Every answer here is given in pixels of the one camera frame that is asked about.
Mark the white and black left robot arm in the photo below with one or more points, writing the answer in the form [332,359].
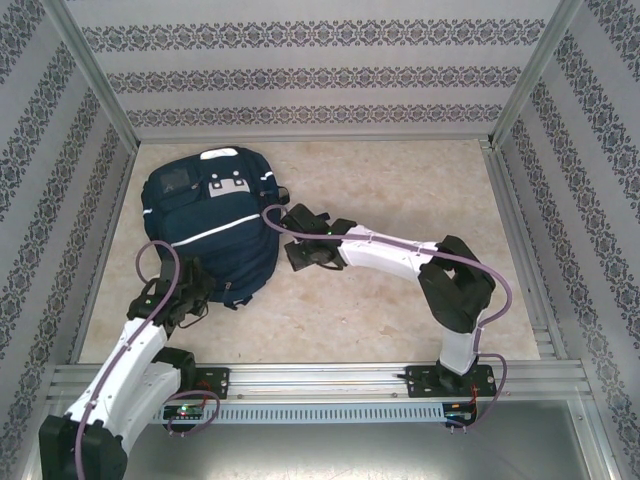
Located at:
[140,350]

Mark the aluminium mounting rail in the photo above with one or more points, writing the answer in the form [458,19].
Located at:
[315,380]

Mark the aluminium frame post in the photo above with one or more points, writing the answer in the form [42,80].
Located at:
[537,70]
[90,75]

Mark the grey metal sheet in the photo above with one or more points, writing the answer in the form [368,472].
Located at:
[320,455]

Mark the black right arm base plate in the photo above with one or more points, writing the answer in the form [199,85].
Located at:
[417,382]

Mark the aluminium side rail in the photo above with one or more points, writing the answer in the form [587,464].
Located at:
[122,170]
[530,280]

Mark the navy blue backpack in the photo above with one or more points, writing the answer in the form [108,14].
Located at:
[215,215]

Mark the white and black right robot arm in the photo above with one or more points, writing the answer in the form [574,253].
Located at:
[380,250]

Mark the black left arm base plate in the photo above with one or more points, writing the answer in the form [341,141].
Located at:
[217,382]

